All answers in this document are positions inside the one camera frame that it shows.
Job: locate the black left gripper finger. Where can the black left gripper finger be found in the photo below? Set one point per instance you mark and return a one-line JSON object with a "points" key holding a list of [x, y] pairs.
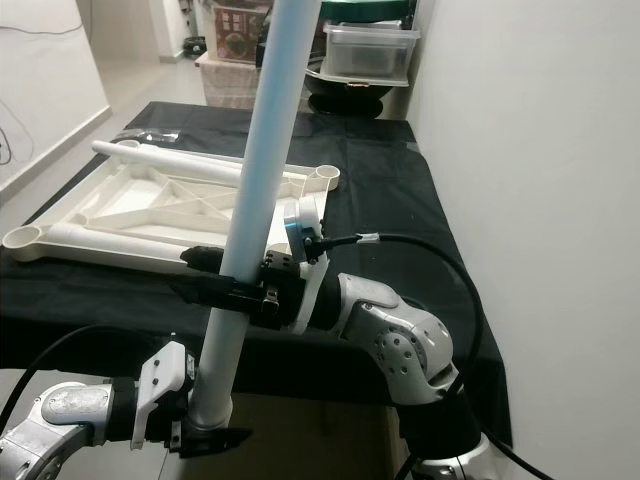
{"points": [[225, 442]]}

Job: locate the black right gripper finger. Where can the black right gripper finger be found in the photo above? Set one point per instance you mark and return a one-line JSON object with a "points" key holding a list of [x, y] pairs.
{"points": [[195, 290], [205, 258]]}

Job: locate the cream plastic children table top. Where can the cream plastic children table top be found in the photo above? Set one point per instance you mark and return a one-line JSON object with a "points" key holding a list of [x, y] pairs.
{"points": [[120, 205]]}

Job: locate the clear plastic bag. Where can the clear plastic bag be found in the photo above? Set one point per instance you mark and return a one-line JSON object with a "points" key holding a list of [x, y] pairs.
{"points": [[150, 137]]}

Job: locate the black table cloth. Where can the black table cloth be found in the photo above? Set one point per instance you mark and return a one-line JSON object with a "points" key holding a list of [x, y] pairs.
{"points": [[410, 200]]}

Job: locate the cloth covered bench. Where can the cloth covered bench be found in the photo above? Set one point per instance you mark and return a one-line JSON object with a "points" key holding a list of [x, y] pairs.
{"points": [[225, 85]]}

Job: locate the black round bowl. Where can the black round bowl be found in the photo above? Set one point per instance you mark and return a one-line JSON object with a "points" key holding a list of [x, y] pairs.
{"points": [[350, 100]]}

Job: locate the storage box with orange lid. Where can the storage box with orange lid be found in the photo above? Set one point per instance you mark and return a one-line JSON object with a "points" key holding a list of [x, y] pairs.
{"points": [[235, 35]]}

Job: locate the clear plastic storage box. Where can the clear plastic storage box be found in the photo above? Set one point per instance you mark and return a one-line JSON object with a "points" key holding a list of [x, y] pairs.
{"points": [[370, 50]]}

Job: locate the green round lid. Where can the green round lid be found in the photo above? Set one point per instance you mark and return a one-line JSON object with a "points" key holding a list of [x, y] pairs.
{"points": [[365, 10]]}

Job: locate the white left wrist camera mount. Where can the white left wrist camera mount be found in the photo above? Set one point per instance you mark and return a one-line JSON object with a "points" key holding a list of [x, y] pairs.
{"points": [[160, 385]]}

